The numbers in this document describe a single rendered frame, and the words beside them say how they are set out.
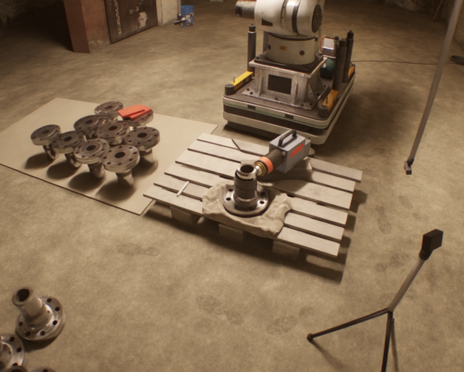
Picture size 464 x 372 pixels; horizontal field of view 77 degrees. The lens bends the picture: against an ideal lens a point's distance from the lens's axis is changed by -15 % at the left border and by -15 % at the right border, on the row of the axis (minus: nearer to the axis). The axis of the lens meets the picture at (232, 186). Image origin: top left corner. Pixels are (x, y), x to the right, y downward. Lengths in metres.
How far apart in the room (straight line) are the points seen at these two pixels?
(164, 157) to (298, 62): 1.28
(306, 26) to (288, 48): 0.26
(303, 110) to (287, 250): 1.21
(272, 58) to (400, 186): 1.39
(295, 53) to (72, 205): 1.98
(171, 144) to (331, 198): 1.38
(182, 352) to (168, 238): 0.72
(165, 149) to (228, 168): 0.69
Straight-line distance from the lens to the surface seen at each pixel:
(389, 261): 2.08
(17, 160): 3.21
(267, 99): 2.77
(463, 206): 2.77
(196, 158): 2.38
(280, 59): 2.72
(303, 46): 2.71
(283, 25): 2.59
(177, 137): 2.89
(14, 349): 1.85
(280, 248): 1.87
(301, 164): 2.20
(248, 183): 1.83
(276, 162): 2.00
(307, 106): 2.71
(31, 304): 1.72
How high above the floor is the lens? 1.49
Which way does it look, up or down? 39 degrees down
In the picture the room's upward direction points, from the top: straight up
